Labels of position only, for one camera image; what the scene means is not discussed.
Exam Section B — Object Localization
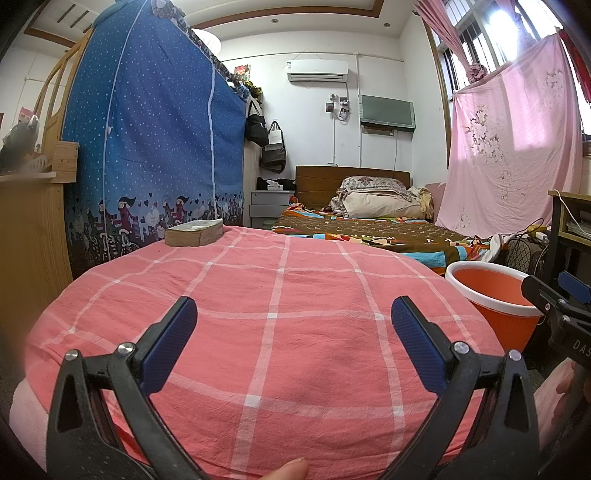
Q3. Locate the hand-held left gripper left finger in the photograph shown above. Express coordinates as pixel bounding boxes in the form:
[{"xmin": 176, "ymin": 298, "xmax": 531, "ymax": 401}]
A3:
[{"xmin": 45, "ymin": 296, "xmax": 208, "ymax": 480}]

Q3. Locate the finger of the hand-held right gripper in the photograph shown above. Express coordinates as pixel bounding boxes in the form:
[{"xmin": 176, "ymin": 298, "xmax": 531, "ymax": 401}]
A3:
[
  {"xmin": 521, "ymin": 275, "xmax": 574, "ymax": 320},
  {"xmin": 556, "ymin": 271, "xmax": 591, "ymax": 308}
]

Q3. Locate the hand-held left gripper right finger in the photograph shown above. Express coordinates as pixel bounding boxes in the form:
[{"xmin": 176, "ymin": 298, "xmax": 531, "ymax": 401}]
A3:
[{"xmin": 390, "ymin": 296, "xmax": 541, "ymax": 480}]

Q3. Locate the orange bin with white rim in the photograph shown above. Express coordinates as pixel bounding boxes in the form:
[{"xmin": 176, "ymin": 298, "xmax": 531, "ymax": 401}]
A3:
[{"xmin": 445, "ymin": 261, "xmax": 544, "ymax": 354}]

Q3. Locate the person's right hand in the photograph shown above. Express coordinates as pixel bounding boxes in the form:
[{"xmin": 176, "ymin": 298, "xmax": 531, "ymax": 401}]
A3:
[{"xmin": 553, "ymin": 360, "xmax": 591, "ymax": 428}]

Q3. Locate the person's left hand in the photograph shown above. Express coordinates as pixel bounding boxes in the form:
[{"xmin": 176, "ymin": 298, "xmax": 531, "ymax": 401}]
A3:
[{"xmin": 257, "ymin": 457, "xmax": 310, "ymax": 480}]

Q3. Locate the black framed desk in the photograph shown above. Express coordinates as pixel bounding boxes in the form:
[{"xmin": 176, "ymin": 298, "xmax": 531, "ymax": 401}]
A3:
[{"xmin": 547, "ymin": 189, "xmax": 591, "ymax": 296}]

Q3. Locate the bed with patterned blanket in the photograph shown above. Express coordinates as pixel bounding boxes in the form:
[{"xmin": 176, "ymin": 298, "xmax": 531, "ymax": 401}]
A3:
[{"xmin": 270, "ymin": 200, "xmax": 504, "ymax": 275}]

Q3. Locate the thick old book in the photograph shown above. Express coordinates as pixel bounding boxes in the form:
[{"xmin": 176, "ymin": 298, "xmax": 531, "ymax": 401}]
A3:
[{"xmin": 164, "ymin": 219, "xmax": 225, "ymax": 247}]

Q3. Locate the pink plaid tablecloth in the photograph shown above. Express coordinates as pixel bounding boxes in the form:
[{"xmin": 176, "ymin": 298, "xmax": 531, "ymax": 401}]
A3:
[{"xmin": 14, "ymin": 225, "xmax": 506, "ymax": 480}]

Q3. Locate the beige folded quilt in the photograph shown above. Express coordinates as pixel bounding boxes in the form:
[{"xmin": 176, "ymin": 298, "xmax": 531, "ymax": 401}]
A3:
[{"xmin": 344, "ymin": 189, "xmax": 426, "ymax": 219}]

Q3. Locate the pink embroidered hanging sheet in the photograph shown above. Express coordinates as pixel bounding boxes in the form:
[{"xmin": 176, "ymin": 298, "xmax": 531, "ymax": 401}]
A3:
[{"xmin": 436, "ymin": 32, "xmax": 587, "ymax": 238}]

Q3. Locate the pale pink underlay cloth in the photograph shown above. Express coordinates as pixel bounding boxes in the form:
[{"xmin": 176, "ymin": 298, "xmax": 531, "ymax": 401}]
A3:
[{"xmin": 9, "ymin": 378, "xmax": 47, "ymax": 462}]

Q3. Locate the floral pillow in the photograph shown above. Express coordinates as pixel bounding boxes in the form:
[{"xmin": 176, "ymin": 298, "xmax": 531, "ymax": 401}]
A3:
[{"xmin": 339, "ymin": 176, "xmax": 409, "ymax": 195}]

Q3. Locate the white nightstand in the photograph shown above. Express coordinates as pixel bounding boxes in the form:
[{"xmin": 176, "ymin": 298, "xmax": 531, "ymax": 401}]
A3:
[{"xmin": 250, "ymin": 190, "xmax": 296, "ymax": 227}]

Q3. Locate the wooden cabinet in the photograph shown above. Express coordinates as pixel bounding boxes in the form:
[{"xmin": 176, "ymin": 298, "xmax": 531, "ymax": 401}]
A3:
[{"xmin": 0, "ymin": 173, "xmax": 75, "ymax": 374}]

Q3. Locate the wooden headboard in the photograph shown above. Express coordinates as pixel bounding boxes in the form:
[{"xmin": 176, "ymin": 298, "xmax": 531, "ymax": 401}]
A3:
[{"xmin": 295, "ymin": 165, "xmax": 411, "ymax": 208}]

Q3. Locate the black cloth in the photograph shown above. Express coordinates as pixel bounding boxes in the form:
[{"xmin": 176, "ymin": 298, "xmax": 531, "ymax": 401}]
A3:
[{"xmin": 256, "ymin": 176, "xmax": 296, "ymax": 192}]

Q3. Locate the grey hanging bag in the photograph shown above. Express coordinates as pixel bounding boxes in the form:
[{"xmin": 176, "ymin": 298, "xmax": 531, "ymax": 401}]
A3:
[{"xmin": 259, "ymin": 144, "xmax": 287, "ymax": 174}]

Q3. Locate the white basket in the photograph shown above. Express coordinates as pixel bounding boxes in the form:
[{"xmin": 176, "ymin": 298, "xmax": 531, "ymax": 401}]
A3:
[{"xmin": 14, "ymin": 154, "xmax": 54, "ymax": 175}]

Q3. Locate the blue dotted fabric wardrobe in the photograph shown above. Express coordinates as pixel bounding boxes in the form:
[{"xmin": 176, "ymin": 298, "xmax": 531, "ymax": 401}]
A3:
[{"xmin": 60, "ymin": 0, "xmax": 245, "ymax": 268}]

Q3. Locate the black handbag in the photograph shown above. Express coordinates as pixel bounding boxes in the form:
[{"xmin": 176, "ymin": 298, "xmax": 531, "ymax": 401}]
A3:
[{"xmin": 244, "ymin": 99, "xmax": 269, "ymax": 147}]

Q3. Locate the green cloth covered television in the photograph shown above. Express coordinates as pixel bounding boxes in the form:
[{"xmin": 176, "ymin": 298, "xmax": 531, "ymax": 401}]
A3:
[{"xmin": 359, "ymin": 95, "xmax": 415, "ymax": 132}]

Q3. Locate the grey plush toy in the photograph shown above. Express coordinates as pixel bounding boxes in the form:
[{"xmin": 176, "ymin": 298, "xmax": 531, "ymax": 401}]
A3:
[{"xmin": 0, "ymin": 113, "xmax": 42, "ymax": 174}]

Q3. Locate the barred window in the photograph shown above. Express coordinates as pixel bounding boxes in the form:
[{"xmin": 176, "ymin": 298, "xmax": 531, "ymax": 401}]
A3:
[{"xmin": 434, "ymin": 0, "xmax": 591, "ymax": 93}]

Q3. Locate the pink curtain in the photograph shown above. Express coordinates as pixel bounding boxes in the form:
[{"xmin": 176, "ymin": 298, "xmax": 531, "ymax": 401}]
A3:
[{"xmin": 416, "ymin": 0, "xmax": 467, "ymax": 58}]

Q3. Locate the white air conditioner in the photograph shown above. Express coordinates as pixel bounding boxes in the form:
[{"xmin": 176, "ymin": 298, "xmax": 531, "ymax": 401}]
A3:
[{"xmin": 286, "ymin": 59, "xmax": 349, "ymax": 84}]

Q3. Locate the round ceiling lamp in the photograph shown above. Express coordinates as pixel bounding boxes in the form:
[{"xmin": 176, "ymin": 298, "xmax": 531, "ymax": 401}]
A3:
[{"xmin": 191, "ymin": 28, "xmax": 221, "ymax": 55}]

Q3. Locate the black wire fan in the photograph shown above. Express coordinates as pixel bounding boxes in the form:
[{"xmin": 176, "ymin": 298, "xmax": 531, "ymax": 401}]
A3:
[{"xmin": 501, "ymin": 233, "xmax": 541, "ymax": 278}]

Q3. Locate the white cable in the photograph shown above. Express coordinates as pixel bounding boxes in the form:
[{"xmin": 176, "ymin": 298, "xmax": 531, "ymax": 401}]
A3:
[{"xmin": 551, "ymin": 189, "xmax": 574, "ymax": 223}]

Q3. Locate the wall socket with white cable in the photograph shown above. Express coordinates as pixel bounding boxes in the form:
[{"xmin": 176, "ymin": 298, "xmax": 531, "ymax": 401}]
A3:
[{"xmin": 325, "ymin": 93, "xmax": 350, "ymax": 121}]

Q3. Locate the wooden arched bed frame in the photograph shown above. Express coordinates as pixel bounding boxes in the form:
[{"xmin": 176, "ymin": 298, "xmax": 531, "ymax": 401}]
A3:
[{"xmin": 30, "ymin": 32, "xmax": 93, "ymax": 153}]

